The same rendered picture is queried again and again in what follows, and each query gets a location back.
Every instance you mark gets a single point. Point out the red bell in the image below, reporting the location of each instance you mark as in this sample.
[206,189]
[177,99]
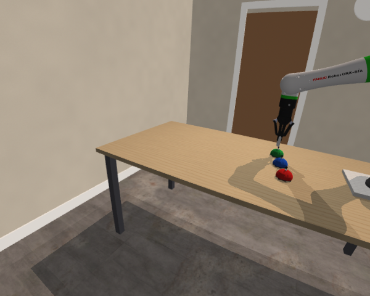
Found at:
[284,174]

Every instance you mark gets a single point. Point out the blue bell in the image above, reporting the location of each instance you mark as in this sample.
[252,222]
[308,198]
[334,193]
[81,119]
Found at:
[280,162]

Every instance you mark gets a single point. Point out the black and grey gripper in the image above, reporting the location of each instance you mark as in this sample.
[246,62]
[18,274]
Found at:
[283,120]

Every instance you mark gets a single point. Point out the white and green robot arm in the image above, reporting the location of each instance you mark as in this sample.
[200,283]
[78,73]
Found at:
[355,71]

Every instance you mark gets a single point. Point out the green dome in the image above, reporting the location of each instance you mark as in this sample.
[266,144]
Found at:
[276,153]

